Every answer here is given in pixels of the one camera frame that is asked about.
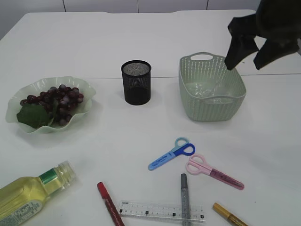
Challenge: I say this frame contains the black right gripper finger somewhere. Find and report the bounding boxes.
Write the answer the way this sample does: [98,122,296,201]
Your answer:
[224,16,259,70]
[253,38,299,70]

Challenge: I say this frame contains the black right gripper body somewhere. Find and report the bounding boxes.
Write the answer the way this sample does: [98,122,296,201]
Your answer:
[256,0,301,47]

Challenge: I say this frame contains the clear plastic sheet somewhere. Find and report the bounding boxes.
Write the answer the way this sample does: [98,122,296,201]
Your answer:
[185,82,233,104]

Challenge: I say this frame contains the blue safety scissors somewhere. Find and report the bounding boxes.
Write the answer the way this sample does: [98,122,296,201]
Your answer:
[148,137,196,171]

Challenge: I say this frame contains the pink safety scissors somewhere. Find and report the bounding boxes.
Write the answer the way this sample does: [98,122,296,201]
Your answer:
[186,154,245,190]

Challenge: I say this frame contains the purple artificial grape bunch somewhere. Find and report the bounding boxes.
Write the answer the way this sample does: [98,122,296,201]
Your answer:
[16,84,84,129]

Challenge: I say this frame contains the yellow tea bottle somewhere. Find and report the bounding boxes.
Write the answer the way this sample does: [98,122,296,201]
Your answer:
[0,161,76,226]

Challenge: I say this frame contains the green woven plastic basket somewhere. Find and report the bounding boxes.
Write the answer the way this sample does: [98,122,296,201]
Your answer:
[178,52,246,122]

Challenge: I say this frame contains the black mesh pen cup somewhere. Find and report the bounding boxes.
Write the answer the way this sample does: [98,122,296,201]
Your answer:
[121,60,151,105]

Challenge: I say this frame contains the clear plastic ruler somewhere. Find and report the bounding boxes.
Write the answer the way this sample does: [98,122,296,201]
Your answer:
[118,201,206,224]

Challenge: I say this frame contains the pale green wavy plate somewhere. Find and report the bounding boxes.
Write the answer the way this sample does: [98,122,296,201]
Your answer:
[5,76,96,133]

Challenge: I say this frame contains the silver glitter marker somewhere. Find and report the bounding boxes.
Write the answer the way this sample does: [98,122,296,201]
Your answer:
[181,173,191,226]

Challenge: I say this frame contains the gold marker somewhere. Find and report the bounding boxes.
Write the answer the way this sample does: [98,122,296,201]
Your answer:
[213,203,248,226]

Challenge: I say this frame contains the red marker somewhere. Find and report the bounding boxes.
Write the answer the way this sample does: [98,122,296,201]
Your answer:
[97,182,124,226]

